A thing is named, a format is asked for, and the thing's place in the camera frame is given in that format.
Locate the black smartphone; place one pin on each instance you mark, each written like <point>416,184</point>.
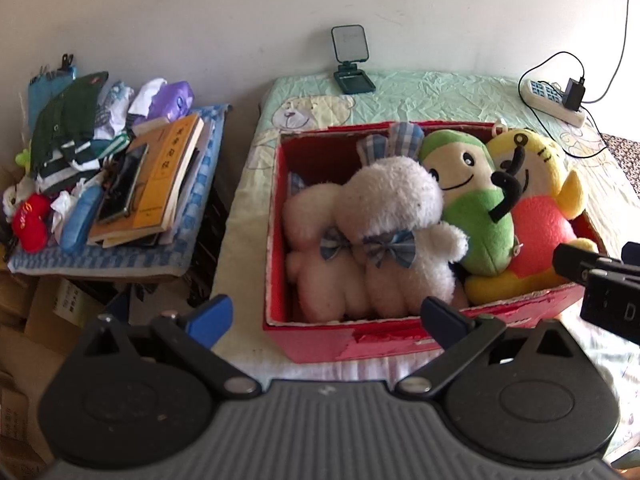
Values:
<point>117,200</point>

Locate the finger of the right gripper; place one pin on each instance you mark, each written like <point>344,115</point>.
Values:
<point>575,263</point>

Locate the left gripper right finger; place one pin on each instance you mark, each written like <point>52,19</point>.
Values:
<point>463,340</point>

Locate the pink plush bear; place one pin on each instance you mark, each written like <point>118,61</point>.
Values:
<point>329,280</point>

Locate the brown patterned blanket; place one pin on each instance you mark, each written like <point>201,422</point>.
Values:
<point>627,155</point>

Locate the black charger adapter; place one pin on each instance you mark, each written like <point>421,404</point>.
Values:
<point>573,94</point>

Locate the green plush doll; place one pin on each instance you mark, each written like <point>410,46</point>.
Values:
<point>478,196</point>

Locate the red small plush toy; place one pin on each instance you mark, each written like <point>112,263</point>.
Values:
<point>29,223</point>

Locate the cartoon print bed sheet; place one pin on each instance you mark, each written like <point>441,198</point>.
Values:
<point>301,103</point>

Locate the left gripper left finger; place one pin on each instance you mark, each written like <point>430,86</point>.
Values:
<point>186,341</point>

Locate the cardboard boxes under table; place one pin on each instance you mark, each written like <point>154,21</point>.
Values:
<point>34,352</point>

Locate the white plush bunny blue bow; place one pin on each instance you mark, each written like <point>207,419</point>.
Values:
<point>391,212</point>

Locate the blue pencil pouch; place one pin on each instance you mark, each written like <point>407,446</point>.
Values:
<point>47,84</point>

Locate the yellow book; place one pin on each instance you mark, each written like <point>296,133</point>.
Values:
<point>153,209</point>

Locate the phone stand with mirror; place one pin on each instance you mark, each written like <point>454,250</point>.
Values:
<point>351,49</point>

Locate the purple tissue pack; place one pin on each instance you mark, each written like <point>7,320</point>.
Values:
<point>172,102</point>

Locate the white power strip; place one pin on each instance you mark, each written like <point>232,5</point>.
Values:
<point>547,99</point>

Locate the small white plush bunny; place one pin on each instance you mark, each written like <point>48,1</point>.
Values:
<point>296,184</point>

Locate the blue glasses case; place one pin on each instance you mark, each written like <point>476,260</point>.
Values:
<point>76,229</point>

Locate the red cardboard box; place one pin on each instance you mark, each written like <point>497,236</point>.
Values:
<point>332,157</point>

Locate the yellow tiger plush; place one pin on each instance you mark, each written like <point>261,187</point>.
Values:
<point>552,198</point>

